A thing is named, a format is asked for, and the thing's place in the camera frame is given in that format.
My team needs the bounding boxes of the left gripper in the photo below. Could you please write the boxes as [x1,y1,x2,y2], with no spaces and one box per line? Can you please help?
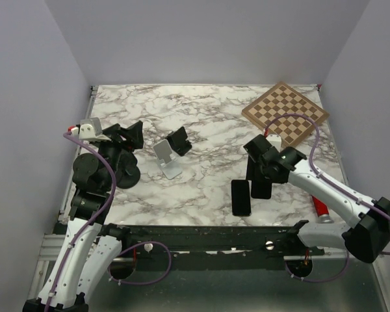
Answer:
[95,120,144,190]

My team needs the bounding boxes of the black round-base phone stand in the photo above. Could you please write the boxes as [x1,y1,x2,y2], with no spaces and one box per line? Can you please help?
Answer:
[115,152,140,189]

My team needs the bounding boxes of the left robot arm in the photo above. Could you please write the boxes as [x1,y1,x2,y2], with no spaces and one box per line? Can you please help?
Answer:
[23,118,144,311]

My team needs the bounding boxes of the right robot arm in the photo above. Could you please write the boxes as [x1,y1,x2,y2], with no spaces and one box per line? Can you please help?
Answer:
[244,135,390,263]

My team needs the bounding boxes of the silver metal phone stand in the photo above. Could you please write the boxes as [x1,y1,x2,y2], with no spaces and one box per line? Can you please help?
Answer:
[153,139,182,180]

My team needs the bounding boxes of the black folding phone stand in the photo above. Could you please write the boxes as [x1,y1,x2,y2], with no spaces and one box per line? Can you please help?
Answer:
[166,126,192,157]

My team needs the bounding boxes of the red cylindrical tool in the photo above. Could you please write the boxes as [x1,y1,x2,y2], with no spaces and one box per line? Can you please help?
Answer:
[311,196,333,224]

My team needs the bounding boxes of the wooden chessboard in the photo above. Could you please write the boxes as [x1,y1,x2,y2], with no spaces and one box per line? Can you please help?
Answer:
[241,82,329,147]

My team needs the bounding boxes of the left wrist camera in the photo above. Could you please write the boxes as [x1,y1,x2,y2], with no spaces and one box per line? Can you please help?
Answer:
[68,118,110,142]

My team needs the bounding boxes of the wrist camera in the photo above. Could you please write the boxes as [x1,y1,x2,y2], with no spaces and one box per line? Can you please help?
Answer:
[68,118,110,142]
[263,129,282,151]

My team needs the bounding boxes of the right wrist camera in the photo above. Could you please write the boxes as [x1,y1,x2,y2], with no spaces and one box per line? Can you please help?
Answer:
[263,129,282,151]

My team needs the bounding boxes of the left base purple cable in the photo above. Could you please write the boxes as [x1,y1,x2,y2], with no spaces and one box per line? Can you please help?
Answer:
[107,240,174,287]

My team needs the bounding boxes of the aluminium frame rail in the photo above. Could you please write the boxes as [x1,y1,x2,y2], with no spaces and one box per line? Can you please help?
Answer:
[38,234,65,261]

